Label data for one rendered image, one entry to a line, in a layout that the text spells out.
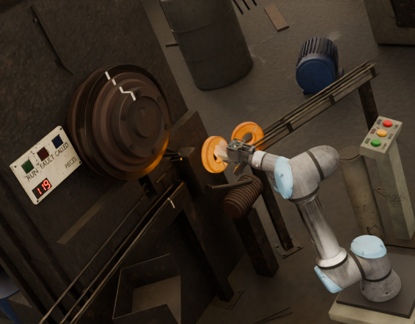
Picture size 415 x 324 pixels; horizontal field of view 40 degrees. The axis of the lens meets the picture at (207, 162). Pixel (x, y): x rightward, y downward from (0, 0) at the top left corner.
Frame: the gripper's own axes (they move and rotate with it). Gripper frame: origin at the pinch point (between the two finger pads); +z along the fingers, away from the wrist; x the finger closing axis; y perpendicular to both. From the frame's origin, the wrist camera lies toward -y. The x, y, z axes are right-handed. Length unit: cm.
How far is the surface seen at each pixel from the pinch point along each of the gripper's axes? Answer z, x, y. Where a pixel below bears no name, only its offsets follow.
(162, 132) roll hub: 14.6, 13.7, 14.5
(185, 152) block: 19.4, -4.2, -9.8
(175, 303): -18, 61, -22
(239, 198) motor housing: -5.2, -8.1, -32.4
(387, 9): 7, -252, -47
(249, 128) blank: -0.2, -29.9, -8.0
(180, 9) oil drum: 165, -204, -48
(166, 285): -9, 55, -24
